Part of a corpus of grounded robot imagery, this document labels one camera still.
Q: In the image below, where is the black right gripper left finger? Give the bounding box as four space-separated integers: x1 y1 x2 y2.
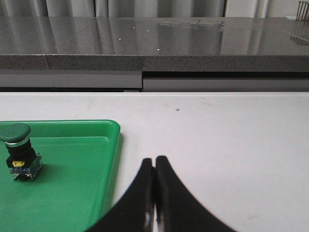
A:
88 158 155 232

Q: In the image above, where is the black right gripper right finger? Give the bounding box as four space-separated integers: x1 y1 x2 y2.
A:
155 156 234 232

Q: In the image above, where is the green mushroom push button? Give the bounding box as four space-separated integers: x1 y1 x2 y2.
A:
0 123 43 180

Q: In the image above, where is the green plastic tray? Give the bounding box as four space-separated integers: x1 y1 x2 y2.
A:
0 119 120 232

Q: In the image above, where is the grey granite counter slab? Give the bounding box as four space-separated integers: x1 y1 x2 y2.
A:
0 16 309 93

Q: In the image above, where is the grey pleated curtain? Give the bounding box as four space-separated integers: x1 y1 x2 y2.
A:
0 0 300 18

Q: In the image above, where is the metal wire rack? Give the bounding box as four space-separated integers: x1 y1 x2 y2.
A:
295 1 309 21

